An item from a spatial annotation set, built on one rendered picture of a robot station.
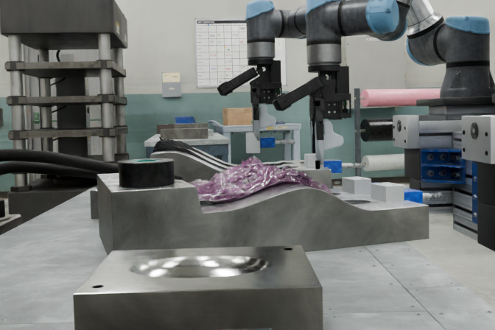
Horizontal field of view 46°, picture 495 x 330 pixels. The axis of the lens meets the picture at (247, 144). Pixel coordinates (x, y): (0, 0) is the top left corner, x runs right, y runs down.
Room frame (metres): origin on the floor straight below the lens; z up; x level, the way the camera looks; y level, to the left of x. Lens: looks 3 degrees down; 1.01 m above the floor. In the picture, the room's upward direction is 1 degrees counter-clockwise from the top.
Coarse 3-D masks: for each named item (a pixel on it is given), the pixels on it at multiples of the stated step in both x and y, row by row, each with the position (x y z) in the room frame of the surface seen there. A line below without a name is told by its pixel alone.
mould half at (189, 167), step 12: (156, 156) 1.21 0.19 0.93; (168, 156) 1.21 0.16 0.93; (180, 156) 1.21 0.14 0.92; (192, 156) 1.24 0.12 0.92; (204, 156) 1.36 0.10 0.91; (180, 168) 1.21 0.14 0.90; (192, 168) 1.21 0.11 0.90; (204, 168) 1.21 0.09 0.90; (216, 168) 1.23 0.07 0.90; (300, 168) 1.26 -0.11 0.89; (312, 168) 1.25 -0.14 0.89; (324, 168) 1.24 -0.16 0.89; (192, 180) 1.21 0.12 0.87; (324, 180) 1.22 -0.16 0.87; (96, 192) 1.21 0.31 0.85; (96, 204) 1.21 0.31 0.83; (96, 216) 1.21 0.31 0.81
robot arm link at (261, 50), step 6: (258, 42) 1.54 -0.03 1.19; (264, 42) 1.54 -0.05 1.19; (270, 42) 1.55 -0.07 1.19; (252, 48) 1.55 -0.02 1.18; (258, 48) 1.54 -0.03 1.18; (264, 48) 1.54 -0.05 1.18; (270, 48) 1.55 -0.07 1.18; (252, 54) 1.55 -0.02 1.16; (258, 54) 1.54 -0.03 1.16; (264, 54) 1.54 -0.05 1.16; (270, 54) 1.55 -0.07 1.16
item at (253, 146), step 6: (252, 132) 1.59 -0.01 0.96; (246, 138) 1.55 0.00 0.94; (252, 138) 1.55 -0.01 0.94; (264, 138) 1.56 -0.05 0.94; (270, 138) 1.56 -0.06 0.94; (246, 144) 1.55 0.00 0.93; (252, 144) 1.55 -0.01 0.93; (258, 144) 1.55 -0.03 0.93; (264, 144) 1.56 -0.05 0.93; (270, 144) 1.56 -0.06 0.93; (246, 150) 1.56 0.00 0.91; (252, 150) 1.55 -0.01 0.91; (258, 150) 1.55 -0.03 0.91
